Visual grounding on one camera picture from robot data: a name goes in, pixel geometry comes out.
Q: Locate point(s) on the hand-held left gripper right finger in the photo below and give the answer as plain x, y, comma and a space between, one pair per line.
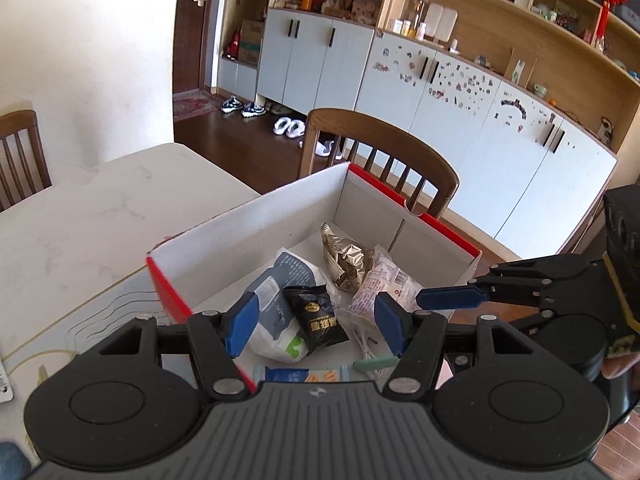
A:
392, 320

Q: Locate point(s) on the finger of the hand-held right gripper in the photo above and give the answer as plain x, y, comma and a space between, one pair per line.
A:
532, 322
450, 298

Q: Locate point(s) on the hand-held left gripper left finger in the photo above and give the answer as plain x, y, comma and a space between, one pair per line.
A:
240, 320

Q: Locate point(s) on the white blue tissue pack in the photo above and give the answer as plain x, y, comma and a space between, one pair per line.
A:
272, 320

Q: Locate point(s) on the pink snack packet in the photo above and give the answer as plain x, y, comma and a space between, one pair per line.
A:
385, 275

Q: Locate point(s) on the mint green stick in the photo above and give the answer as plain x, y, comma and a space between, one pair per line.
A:
372, 363

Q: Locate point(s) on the black snack packet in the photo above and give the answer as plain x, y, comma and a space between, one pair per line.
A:
315, 320

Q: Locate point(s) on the gold snack packet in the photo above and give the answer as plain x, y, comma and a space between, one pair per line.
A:
345, 260

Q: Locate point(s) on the red cardboard box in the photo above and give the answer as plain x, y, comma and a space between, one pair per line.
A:
280, 210

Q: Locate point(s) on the marble patterned desktop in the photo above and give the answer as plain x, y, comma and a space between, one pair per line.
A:
100, 210

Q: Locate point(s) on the person's right hand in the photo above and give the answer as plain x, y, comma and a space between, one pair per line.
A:
620, 365

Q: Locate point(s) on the brown wooden chair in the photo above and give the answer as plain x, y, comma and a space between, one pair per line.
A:
20, 120
380, 132

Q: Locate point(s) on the white dark shoe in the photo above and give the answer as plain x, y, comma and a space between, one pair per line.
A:
320, 149

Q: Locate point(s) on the white slipper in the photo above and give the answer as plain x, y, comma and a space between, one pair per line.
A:
296, 129
281, 126

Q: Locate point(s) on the blue white sneaker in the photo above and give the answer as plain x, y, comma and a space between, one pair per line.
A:
231, 105
253, 110

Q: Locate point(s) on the patterned doormat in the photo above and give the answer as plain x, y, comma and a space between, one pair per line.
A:
195, 106

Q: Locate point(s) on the blue cloth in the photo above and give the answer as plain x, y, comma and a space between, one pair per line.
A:
10, 460

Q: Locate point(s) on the small red item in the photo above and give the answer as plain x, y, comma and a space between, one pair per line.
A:
232, 47

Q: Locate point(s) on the white rounded container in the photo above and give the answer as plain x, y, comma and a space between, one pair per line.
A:
449, 25
434, 20

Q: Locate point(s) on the brown cardboard box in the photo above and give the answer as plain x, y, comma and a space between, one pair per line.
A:
250, 40

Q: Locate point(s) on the dark brown door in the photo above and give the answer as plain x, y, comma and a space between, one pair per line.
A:
190, 35

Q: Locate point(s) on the orange bottle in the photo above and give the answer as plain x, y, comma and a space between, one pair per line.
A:
307, 1

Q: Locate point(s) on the large white wooden wall cabinet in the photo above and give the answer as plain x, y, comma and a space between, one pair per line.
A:
325, 75

